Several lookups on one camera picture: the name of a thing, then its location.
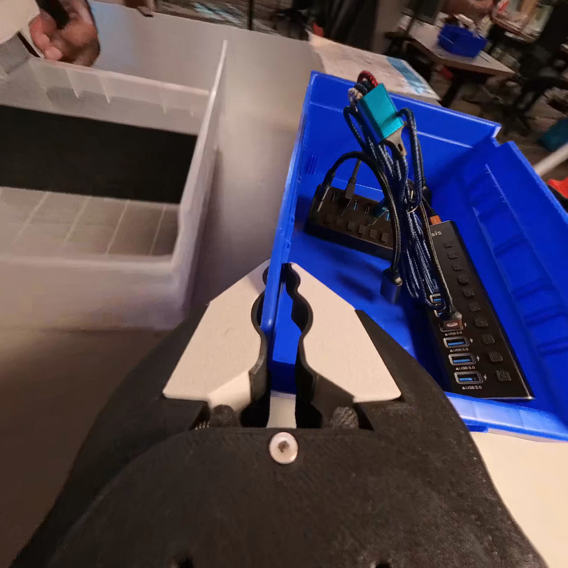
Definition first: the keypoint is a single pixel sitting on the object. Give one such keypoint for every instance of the red plastic object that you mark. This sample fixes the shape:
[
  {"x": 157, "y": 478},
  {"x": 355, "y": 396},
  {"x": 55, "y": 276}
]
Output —
[{"x": 558, "y": 187}]

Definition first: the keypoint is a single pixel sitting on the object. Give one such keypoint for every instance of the printed paper sheet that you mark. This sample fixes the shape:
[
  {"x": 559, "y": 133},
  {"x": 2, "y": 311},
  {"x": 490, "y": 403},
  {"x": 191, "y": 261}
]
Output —
[{"x": 355, "y": 62}]

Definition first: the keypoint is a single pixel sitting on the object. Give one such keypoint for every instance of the dark grey USB hub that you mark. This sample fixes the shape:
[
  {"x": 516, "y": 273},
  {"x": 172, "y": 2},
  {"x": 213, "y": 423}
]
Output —
[{"x": 337, "y": 222}]

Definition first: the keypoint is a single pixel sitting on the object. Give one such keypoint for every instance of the black bin divider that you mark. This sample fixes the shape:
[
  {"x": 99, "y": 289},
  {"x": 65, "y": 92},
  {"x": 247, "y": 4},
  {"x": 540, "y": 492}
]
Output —
[{"x": 88, "y": 155}]

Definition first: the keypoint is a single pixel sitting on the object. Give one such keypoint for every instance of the black long USB hub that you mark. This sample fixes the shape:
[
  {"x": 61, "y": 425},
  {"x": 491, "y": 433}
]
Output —
[{"x": 483, "y": 310}]

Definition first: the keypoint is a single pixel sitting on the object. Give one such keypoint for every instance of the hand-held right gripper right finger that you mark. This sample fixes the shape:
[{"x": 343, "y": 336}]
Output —
[{"x": 350, "y": 355}]

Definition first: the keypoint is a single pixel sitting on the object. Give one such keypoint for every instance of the clear plastic bin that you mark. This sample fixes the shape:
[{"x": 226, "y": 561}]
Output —
[{"x": 111, "y": 284}]

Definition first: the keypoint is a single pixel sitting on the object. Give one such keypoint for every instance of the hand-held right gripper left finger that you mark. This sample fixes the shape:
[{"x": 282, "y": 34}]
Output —
[{"x": 217, "y": 341}]

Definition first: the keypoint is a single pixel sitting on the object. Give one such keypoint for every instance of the person's left hand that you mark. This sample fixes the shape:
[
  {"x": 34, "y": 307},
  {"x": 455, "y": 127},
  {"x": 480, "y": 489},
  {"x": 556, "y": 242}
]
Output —
[{"x": 71, "y": 44}]

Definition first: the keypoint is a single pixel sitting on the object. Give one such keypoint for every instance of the blue plastic bin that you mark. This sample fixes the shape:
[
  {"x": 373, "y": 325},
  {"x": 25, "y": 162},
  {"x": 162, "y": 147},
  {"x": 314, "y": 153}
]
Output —
[
  {"x": 346, "y": 266},
  {"x": 461, "y": 40}
]

